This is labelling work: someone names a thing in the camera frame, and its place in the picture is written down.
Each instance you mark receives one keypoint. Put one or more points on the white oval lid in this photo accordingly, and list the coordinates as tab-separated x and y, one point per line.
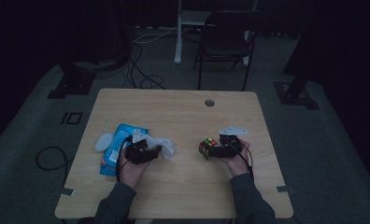
103	142

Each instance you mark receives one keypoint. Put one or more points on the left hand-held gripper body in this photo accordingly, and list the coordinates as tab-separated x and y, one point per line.
139	152

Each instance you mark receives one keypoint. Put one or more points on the blue wet wipes pack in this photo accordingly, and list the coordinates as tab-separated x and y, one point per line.
117	141

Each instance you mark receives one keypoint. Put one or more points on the black folding chair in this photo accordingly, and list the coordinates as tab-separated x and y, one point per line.
225	40

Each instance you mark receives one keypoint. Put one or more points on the colourful puzzle cube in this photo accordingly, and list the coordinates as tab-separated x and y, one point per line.
207	146

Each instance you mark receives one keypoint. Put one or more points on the black stand with square base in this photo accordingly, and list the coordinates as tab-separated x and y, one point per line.
72	82
295	93

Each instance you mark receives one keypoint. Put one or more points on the round grey table grommet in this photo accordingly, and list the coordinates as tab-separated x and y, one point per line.
209	103

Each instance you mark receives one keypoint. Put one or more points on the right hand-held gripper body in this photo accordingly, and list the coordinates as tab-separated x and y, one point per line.
233	146

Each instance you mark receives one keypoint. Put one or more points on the person's left hand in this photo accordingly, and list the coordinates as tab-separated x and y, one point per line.
131	171

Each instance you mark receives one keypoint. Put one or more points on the person's right hand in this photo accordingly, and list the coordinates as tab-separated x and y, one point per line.
237	163

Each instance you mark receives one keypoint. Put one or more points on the grey tape strip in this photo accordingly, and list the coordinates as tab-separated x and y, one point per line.
67	191
284	189

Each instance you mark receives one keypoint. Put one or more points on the white wet wipe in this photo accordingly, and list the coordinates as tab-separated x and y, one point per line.
164	146

